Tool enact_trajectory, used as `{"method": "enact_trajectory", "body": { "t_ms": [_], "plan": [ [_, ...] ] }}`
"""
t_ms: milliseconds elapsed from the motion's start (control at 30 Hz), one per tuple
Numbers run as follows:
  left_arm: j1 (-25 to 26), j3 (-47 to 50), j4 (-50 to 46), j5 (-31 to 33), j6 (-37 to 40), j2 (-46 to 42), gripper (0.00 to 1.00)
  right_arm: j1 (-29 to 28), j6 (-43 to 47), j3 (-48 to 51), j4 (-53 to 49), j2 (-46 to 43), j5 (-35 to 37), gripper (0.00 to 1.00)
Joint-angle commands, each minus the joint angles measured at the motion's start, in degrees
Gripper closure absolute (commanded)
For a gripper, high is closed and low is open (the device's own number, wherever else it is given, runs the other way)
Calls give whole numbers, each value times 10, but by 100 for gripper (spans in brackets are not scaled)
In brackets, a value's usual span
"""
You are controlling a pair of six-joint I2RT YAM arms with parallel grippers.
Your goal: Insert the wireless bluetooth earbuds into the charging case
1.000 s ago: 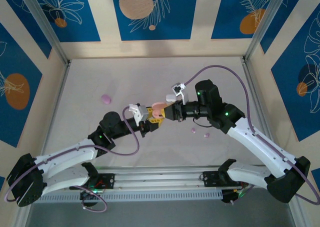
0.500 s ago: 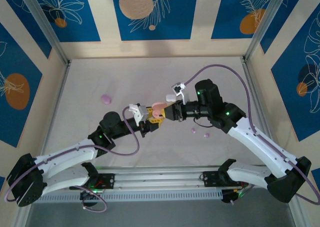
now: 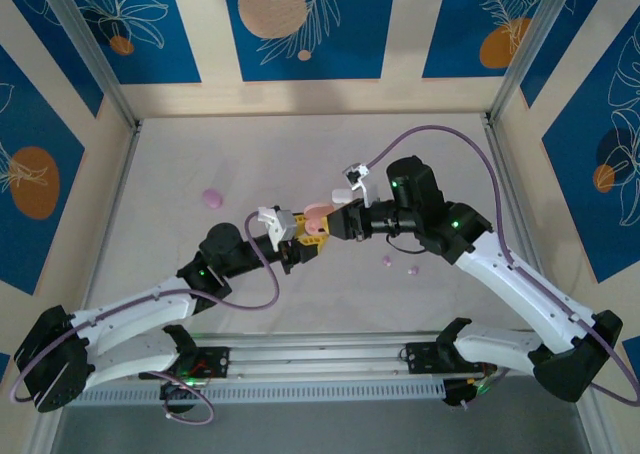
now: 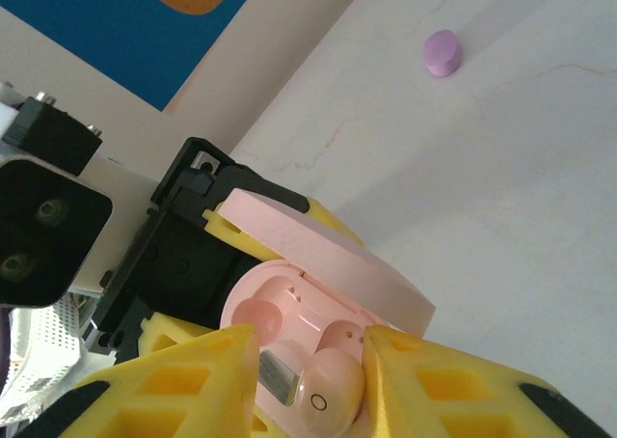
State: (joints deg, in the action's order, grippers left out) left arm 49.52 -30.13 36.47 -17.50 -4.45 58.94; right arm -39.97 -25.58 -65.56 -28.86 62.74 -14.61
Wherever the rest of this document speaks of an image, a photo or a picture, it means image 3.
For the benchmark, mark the peach earbud charging case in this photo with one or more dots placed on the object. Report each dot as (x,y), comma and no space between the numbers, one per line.
(317,209)

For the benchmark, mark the purple earbud charging case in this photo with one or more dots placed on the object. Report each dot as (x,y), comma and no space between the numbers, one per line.
(212,198)

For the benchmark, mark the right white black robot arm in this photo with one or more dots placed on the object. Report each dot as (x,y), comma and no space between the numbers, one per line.
(525,284)

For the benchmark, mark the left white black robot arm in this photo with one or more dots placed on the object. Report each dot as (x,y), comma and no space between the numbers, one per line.
(140,306)

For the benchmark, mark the black controller box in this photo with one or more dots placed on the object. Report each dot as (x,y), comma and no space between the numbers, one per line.
(180,394)
(460,394)

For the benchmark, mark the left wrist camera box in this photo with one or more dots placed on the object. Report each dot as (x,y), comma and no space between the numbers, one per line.
(285,224)

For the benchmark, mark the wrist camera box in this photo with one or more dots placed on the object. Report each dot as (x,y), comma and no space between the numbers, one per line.
(285,224)
(356,174)

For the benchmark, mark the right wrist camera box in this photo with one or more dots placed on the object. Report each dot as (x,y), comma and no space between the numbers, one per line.
(356,174)

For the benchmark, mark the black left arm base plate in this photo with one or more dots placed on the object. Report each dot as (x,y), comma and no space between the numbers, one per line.
(217,361)

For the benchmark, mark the aluminium mounting rail frame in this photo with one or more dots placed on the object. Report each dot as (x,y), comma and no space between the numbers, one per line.
(320,356)

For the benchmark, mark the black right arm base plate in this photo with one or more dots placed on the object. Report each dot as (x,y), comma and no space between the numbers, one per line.
(422,359)

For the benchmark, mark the aluminium frame post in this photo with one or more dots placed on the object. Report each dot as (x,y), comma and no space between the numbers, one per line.
(85,39)
(537,39)

